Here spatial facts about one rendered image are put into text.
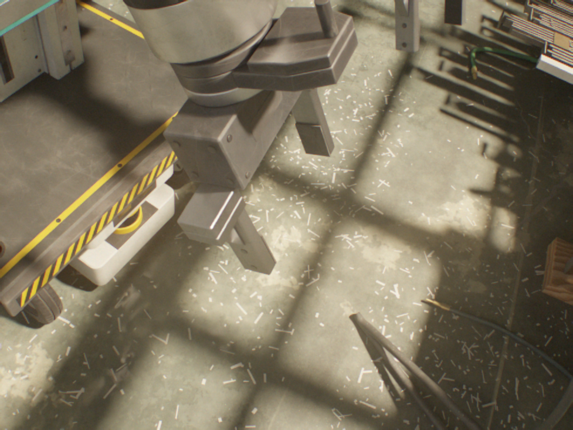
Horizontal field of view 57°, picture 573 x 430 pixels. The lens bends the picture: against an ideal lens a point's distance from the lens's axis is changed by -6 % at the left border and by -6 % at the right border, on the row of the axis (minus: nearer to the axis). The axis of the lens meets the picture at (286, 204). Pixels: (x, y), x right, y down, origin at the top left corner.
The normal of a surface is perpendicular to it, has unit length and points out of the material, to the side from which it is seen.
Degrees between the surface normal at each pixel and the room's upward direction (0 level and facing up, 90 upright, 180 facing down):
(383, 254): 0
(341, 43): 66
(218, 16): 79
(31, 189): 0
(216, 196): 25
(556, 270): 0
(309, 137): 97
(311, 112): 97
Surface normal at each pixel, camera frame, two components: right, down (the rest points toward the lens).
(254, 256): -0.40, 0.77
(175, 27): -0.18, 0.79
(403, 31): -0.64, 0.48
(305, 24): -0.28, -0.62
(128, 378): 0.15, -0.59
